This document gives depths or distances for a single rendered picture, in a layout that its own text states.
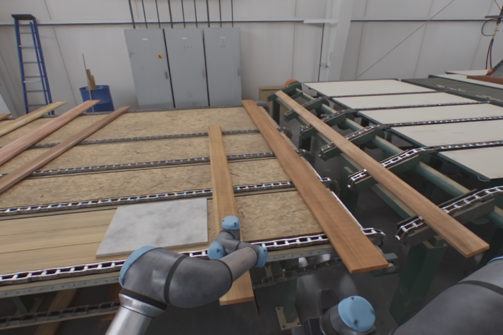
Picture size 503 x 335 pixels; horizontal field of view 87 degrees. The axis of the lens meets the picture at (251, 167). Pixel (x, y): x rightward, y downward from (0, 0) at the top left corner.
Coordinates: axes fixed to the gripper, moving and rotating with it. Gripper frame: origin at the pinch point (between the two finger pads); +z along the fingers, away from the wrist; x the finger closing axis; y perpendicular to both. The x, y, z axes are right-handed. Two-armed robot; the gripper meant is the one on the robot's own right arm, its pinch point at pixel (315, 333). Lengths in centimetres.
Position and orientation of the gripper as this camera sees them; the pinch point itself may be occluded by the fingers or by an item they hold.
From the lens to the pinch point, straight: 104.0
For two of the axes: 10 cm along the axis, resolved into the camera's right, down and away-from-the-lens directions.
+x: 9.8, 0.3, 1.9
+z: -1.7, 6.4, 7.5
